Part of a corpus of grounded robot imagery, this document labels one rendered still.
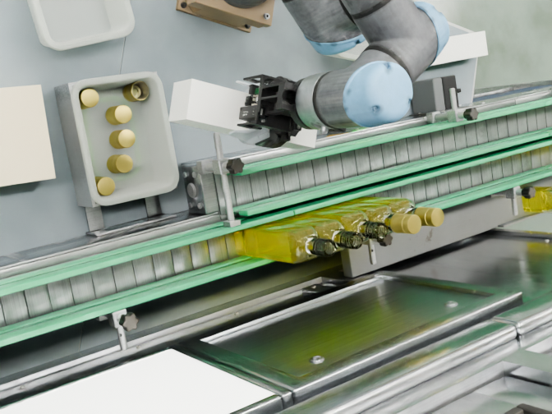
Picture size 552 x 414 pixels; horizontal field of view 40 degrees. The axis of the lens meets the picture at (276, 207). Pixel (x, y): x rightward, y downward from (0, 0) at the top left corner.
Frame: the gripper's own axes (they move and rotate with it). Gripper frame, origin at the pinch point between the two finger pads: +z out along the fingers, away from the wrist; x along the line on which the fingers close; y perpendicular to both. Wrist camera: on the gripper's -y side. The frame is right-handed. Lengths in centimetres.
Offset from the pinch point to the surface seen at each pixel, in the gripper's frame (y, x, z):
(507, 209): -90, 4, 21
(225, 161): -3.6, 6.5, 12.2
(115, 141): 10.2, 4.9, 29.3
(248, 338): -6.8, 35.6, 2.4
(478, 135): -77, -13, 21
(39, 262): 23.2, 27.6, 21.1
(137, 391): 14.1, 43.0, -2.9
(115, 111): 11.7, -0.4, 27.7
